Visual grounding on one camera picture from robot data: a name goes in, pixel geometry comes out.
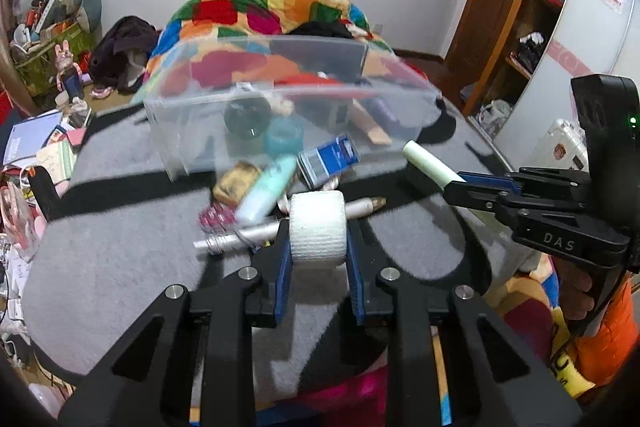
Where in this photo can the blue white book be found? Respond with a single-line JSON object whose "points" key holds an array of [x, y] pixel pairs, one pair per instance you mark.
{"points": [[21, 139]]}

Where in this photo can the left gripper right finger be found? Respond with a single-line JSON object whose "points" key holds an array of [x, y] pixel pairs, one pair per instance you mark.
{"points": [[492, 377]]}

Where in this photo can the colourful patchwork duvet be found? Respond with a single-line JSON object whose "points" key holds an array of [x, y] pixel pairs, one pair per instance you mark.
{"points": [[237, 18]]}

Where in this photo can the pink bunny toy bottle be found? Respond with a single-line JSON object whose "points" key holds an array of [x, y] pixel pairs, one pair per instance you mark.
{"points": [[68, 73]]}

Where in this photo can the white bandage roll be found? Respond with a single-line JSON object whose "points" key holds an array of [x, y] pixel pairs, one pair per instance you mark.
{"points": [[318, 229]]}

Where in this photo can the dark purple clothes heap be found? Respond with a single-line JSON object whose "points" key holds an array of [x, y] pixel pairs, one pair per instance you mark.
{"points": [[118, 61]]}

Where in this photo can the black clothes pile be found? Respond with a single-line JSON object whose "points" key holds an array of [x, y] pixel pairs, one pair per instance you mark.
{"points": [[319, 28]]}

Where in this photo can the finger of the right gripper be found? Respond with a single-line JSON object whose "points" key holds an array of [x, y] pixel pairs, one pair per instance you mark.
{"points": [[500, 183], [471, 196]]}

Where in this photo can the beige foundation tube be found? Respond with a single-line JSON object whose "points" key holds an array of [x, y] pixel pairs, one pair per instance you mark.
{"points": [[364, 122]]}

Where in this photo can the pink hair clip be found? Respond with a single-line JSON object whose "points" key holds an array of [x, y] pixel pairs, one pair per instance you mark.
{"points": [[216, 218]]}

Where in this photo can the dark glass jar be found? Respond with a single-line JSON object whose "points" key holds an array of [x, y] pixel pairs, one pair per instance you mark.
{"points": [[247, 118]]}

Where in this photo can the wooden wardrobe shelf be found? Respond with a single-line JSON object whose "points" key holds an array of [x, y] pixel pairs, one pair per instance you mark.
{"points": [[496, 50]]}

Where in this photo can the long mint green tube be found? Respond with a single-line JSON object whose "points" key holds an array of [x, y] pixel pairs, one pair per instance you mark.
{"points": [[430, 165]]}

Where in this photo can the teal tape roll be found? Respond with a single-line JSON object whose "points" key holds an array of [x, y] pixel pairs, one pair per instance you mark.
{"points": [[284, 136]]}

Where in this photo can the purple cosmetic bottle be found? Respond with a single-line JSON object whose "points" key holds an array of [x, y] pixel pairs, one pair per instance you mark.
{"points": [[383, 115]]}

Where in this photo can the navy blue Max box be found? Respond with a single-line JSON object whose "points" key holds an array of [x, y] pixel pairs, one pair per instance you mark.
{"points": [[322, 163]]}

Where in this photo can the short mint green tube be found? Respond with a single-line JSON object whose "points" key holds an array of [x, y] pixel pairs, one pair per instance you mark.
{"points": [[266, 191]]}

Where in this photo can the person's right hand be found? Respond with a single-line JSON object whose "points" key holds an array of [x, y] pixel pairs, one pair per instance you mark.
{"points": [[574, 287]]}

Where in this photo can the gold foil packet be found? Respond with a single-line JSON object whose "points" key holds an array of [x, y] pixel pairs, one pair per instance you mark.
{"points": [[232, 187]]}

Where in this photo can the green storage basket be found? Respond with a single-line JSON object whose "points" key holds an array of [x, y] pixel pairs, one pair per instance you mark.
{"points": [[37, 70]]}

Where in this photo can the clear plastic storage box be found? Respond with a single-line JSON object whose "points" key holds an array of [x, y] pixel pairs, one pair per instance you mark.
{"points": [[310, 79]]}

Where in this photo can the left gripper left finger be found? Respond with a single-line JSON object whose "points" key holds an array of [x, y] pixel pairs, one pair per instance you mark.
{"points": [[146, 378]]}

